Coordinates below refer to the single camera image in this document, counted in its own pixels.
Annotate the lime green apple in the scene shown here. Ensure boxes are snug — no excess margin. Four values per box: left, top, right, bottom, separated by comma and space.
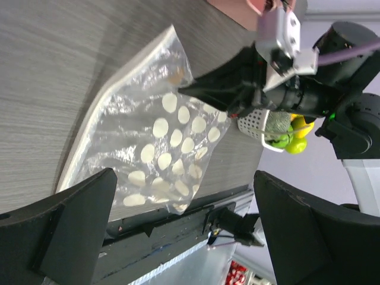
285, 137, 308, 154

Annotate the clear polka dot zip bag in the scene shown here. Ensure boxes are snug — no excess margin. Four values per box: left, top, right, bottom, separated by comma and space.
56, 26, 231, 214

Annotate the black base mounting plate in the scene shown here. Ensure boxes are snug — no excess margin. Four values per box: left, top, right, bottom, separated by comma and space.
92, 186, 260, 284

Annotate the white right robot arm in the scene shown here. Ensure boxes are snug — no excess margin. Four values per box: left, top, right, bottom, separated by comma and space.
179, 21, 379, 216

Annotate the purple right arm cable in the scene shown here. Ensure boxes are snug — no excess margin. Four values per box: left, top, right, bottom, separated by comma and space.
317, 40, 380, 66

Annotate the green netted melon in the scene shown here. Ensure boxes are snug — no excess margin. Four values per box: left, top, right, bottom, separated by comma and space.
265, 111, 291, 140

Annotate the green bell pepper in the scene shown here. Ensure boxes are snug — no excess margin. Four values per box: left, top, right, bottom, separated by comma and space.
266, 134, 293, 149

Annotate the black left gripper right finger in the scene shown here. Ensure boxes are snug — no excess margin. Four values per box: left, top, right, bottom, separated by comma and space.
254, 170, 379, 284

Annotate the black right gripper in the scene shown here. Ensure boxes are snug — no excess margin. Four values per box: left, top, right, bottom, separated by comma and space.
178, 44, 297, 118

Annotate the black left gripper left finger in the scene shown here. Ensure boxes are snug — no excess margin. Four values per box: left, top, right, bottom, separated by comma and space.
1, 168, 117, 284

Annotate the white perforated fruit basket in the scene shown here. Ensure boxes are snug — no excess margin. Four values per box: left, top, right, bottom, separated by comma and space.
237, 109, 284, 153

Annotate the pink divided tray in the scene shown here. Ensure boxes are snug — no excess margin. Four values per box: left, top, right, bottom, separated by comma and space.
207, 0, 296, 32

